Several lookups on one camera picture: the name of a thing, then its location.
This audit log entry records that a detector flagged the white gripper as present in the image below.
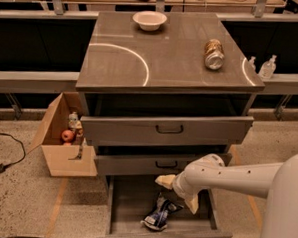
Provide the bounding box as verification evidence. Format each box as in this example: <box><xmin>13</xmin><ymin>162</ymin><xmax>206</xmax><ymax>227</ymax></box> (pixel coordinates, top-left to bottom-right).
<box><xmin>155</xmin><ymin>153</ymin><xmax>225</xmax><ymax>215</ymax></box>

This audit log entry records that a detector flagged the blue chip bag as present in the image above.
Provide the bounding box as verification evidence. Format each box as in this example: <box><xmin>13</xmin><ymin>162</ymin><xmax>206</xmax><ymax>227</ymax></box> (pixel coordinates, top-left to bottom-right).
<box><xmin>141</xmin><ymin>194</ymin><xmax>183</xmax><ymax>232</ymax></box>

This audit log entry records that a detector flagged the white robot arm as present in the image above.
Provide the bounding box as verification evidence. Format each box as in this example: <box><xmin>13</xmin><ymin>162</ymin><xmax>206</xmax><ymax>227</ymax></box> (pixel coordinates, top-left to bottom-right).
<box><xmin>156</xmin><ymin>153</ymin><xmax>298</xmax><ymax>238</ymax></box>

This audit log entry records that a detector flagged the grey middle drawer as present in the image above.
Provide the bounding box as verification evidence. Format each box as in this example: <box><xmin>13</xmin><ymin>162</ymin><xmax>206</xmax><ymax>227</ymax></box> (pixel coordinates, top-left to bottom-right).
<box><xmin>93</xmin><ymin>145</ymin><xmax>233</xmax><ymax>183</ymax></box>

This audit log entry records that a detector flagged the grey drawer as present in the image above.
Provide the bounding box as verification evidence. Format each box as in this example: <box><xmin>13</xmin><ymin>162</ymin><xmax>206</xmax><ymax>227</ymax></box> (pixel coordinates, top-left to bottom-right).
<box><xmin>97</xmin><ymin>175</ymin><xmax>232</xmax><ymax>238</ymax></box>
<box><xmin>93</xmin><ymin>145</ymin><xmax>233</xmax><ymax>183</ymax></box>
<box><xmin>82</xmin><ymin>116</ymin><xmax>253</xmax><ymax>147</ymax></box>

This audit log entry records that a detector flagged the grey bottom drawer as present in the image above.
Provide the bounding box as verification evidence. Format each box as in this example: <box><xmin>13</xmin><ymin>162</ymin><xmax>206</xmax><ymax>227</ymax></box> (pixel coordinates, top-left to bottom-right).
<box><xmin>97</xmin><ymin>175</ymin><xmax>232</xmax><ymax>238</ymax></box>

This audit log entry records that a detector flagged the grey top drawer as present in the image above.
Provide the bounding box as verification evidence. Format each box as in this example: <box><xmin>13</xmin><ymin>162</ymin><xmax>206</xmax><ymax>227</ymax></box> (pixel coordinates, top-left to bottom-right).
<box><xmin>82</xmin><ymin>116</ymin><xmax>253</xmax><ymax>147</ymax></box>

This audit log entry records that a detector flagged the grey drawer cabinet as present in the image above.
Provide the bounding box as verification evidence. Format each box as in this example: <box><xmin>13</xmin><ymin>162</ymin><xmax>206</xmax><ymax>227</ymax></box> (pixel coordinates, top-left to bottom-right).
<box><xmin>70</xmin><ymin>5</ymin><xmax>270</xmax><ymax>198</ymax></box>

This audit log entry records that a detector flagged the cardboard box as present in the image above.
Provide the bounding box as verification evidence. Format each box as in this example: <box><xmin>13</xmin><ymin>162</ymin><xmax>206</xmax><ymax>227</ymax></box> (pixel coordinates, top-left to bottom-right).
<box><xmin>27</xmin><ymin>92</ymin><xmax>97</xmax><ymax>177</ymax></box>

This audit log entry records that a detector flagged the red apple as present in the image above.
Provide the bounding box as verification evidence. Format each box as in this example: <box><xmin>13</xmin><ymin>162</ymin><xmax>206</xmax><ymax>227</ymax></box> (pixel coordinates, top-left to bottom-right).
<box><xmin>61</xmin><ymin>130</ymin><xmax>74</xmax><ymax>143</ymax></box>

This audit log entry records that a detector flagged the lying glass jar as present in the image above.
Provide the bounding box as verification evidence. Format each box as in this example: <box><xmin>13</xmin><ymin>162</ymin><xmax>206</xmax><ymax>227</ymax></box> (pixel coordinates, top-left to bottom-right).
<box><xmin>204</xmin><ymin>39</ymin><xmax>225</xmax><ymax>70</ymax></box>

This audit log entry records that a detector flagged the small clear pump bottle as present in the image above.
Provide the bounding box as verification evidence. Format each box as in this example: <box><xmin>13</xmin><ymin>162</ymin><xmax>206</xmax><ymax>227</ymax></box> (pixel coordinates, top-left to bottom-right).
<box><xmin>248</xmin><ymin>56</ymin><xmax>256</xmax><ymax>70</ymax></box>

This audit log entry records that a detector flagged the clear sanitizer bottle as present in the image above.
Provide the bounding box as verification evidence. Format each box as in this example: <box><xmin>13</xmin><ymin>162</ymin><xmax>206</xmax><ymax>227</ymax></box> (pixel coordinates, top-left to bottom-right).
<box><xmin>258</xmin><ymin>54</ymin><xmax>276</xmax><ymax>79</ymax></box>

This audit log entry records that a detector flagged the white bowl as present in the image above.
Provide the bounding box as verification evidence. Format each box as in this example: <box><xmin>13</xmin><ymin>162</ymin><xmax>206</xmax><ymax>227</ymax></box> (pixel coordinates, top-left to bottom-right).
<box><xmin>132</xmin><ymin>11</ymin><xmax>167</xmax><ymax>31</ymax></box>

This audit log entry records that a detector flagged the black power cable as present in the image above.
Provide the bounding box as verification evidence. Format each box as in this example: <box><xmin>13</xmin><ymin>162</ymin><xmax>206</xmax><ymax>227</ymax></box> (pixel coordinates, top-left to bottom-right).
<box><xmin>0</xmin><ymin>129</ymin><xmax>28</xmax><ymax>182</ymax></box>

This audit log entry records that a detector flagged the grey metal rail shelf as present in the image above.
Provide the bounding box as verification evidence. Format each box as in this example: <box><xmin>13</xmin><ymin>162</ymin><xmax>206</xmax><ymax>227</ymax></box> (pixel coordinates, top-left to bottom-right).
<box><xmin>0</xmin><ymin>71</ymin><xmax>79</xmax><ymax>94</ymax></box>

